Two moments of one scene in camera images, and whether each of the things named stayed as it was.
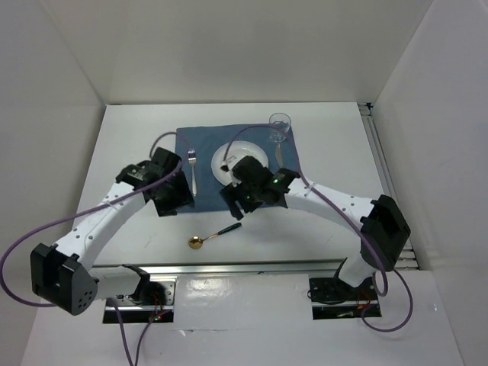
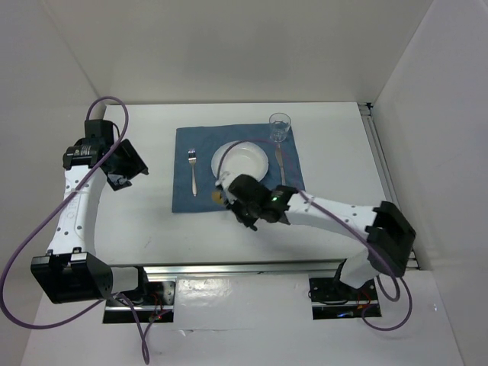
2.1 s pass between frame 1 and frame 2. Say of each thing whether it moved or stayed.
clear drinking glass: stayed
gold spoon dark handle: moved
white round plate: stayed
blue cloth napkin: stayed
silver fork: stayed
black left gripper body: moved
